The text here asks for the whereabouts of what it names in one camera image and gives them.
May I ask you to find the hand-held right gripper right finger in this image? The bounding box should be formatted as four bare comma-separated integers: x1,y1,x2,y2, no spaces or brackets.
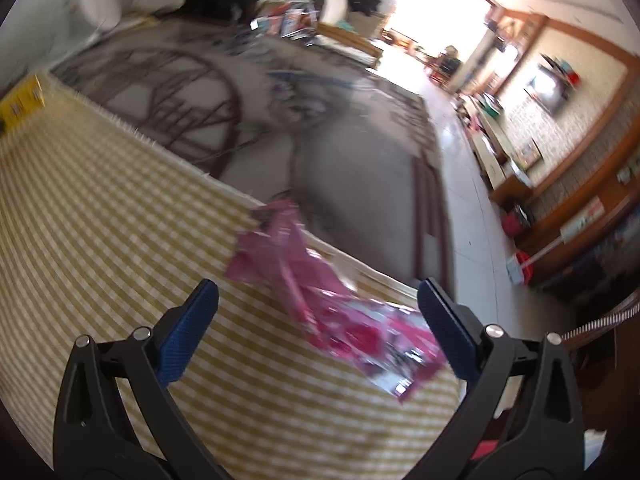
405,277,586,480

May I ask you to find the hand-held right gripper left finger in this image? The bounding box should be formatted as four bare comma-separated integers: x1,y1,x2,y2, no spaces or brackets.
52,278,221,480

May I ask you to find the pink foil wrapper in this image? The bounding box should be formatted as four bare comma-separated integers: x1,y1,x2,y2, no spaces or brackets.
225,199,448,406

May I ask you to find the red dustpan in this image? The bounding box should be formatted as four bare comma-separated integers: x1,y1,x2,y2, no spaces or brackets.
507,252,536,286

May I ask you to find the yellow checked cloth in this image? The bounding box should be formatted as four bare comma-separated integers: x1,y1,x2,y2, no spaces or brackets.
0,72,466,480

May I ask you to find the red waste bin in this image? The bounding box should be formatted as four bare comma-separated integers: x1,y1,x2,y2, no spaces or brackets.
502,204,533,237

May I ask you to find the wooden television cabinet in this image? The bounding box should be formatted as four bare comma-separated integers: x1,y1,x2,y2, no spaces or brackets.
457,92,536,206

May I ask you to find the small framed picture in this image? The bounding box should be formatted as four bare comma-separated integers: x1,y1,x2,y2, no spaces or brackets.
517,140,543,168

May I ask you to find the wooden dining chair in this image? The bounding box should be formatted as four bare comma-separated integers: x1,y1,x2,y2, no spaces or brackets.
425,45,463,86

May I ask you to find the yellow drink carton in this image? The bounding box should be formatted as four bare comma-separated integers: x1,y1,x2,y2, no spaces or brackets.
0,74,46,133

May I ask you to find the wooden sofa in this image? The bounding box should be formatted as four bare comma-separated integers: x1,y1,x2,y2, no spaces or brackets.
300,0,386,61

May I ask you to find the book rack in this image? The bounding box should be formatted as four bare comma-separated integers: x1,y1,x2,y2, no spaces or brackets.
250,0,321,41

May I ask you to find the white desk lamp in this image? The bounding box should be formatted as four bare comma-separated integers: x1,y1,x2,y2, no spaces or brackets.
80,0,124,29

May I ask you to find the white broom handle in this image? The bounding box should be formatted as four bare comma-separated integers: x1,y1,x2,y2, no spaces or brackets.
522,232,568,265

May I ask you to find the metal spring cord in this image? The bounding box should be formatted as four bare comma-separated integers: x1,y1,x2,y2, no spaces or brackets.
562,302,640,343

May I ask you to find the wall television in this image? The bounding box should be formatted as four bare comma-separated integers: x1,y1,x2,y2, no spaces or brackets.
525,62,571,113

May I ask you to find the wall shelf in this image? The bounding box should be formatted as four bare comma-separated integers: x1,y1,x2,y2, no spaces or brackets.
537,52,581,86

